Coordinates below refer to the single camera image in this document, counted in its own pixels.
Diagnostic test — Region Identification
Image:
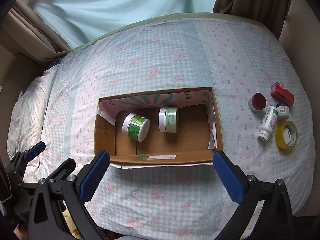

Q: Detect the brown right curtain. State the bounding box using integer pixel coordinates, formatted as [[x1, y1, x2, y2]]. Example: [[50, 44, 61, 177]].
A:
[[213, 0, 291, 38]]

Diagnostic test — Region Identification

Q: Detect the small white jar black lid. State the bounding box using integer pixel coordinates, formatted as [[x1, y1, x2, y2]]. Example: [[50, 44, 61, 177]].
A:
[[276, 102, 290, 121]]

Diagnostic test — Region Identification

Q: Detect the cardboard box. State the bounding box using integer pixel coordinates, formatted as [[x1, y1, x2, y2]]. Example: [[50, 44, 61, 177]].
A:
[[94, 87, 223, 168]]

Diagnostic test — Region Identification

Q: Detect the red carton box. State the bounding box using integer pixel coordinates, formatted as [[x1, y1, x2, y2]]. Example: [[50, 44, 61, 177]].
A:
[[270, 82, 294, 107]]

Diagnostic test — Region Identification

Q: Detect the white jar striped green label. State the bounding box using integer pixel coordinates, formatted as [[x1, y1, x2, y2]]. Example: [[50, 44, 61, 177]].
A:
[[121, 113, 150, 142]]

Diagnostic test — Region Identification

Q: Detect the checkered floral bed sheet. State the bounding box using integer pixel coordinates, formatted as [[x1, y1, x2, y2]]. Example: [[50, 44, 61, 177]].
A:
[[7, 14, 316, 239]]

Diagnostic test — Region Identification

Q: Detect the red lid small jar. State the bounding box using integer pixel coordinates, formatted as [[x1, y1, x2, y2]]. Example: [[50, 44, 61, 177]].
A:
[[248, 93, 266, 113]]

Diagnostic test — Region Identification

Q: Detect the white jar pale green label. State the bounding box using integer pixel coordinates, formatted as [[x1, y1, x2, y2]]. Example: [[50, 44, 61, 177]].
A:
[[158, 107, 178, 133]]

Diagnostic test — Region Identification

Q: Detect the beige left curtain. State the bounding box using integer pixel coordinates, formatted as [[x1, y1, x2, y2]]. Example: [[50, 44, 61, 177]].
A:
[[2, 0, 71, 62]]

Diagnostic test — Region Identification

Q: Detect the yellow tape roll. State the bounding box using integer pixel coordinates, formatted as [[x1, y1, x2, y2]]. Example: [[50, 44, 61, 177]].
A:
[[275, 121, 298, 151]]

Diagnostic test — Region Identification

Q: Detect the light blue hanging cloth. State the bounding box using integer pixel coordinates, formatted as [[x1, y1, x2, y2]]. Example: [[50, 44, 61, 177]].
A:
[[29, 0, 216, 49]]

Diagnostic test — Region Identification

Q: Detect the white pill bottle green label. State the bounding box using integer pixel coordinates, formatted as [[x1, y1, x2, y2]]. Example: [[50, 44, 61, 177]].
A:
[[258, 106, 278, 142]]

